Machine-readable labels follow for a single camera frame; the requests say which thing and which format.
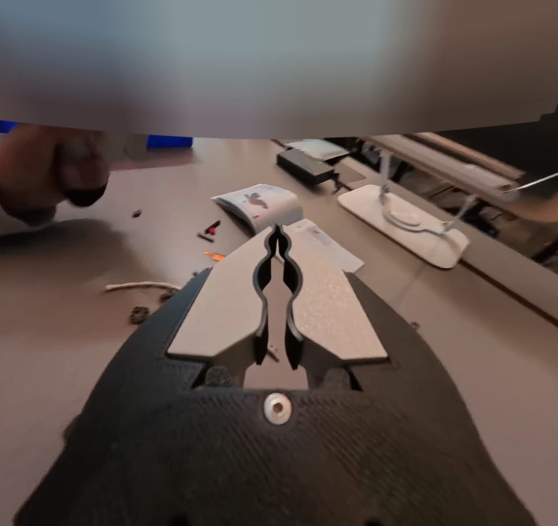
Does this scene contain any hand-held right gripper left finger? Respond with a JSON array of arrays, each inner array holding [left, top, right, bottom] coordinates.
[[167, 225, 280, 366]]

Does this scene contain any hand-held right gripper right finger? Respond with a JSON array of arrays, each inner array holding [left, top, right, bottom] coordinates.
[[275, 225, 389, 371]]

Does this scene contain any folded lego instruction booklet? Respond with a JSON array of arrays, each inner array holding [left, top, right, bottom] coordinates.
[[211, 184, 304, 235]]

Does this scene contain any person's left hand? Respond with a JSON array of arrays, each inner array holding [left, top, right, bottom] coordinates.
[[0, 124, 110, 227]]

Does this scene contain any large blue plastic bin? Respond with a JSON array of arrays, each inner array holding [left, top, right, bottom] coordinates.
[[146, 135, 194, 149]]

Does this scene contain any black power adapter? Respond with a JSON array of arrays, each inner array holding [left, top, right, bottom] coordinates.
[[276, 147, 336, 186]]

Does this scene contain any white paper sheet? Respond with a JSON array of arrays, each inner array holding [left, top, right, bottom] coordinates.
[[285, 139, 350, 161]]

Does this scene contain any white lego string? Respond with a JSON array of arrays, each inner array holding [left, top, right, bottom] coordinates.
[[104, 281, 182, 292]]

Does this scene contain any grey desk cable hatch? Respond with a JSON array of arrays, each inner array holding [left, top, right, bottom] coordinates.
[[335, 159, 372, 185]]

